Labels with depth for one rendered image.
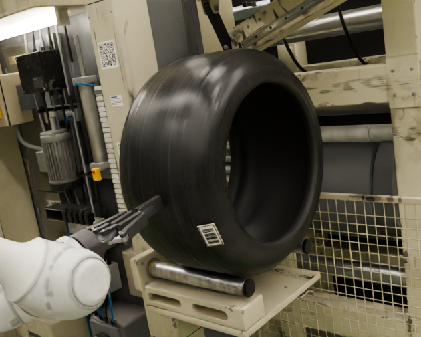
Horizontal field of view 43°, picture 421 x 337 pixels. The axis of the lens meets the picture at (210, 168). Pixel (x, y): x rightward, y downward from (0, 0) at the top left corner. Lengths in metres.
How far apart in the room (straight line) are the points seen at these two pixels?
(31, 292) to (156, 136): 0.51
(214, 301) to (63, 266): 0.64
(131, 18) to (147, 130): 0.43
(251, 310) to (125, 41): 0.79
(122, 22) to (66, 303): 0.91
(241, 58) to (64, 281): 0.71
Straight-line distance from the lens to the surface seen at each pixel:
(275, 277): 1.60
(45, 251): 0.83
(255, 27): 1.68
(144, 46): 1.56
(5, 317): 0.96
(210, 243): 1.19
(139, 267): 1.52
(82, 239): 1.05
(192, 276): 1.42
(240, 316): 1.32
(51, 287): 0.81
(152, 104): 1.25
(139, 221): 1.10
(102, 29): 1.56
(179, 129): 1.15
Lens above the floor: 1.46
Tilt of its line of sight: 12 degrees down
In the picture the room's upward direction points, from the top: 9 degrees counter-clockwise
